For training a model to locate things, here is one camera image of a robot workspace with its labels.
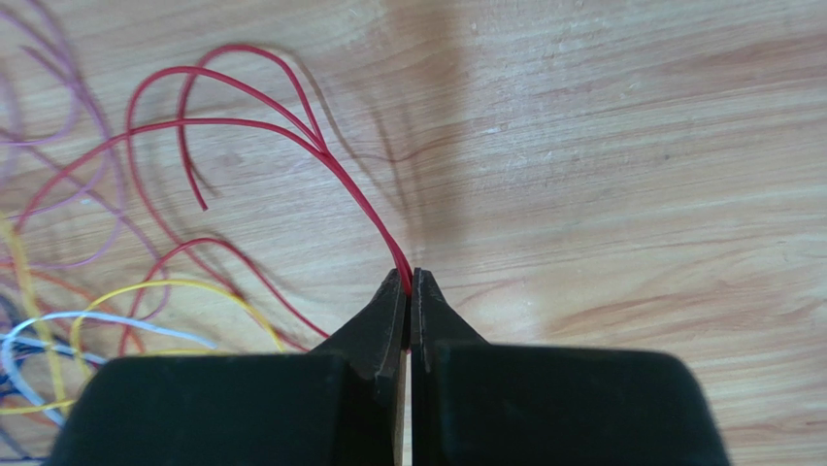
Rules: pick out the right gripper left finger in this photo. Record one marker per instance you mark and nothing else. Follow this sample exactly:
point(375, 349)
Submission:
point(337, 404)

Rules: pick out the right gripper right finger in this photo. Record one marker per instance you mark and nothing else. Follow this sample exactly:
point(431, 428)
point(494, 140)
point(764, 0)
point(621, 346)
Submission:
point(478, 403)

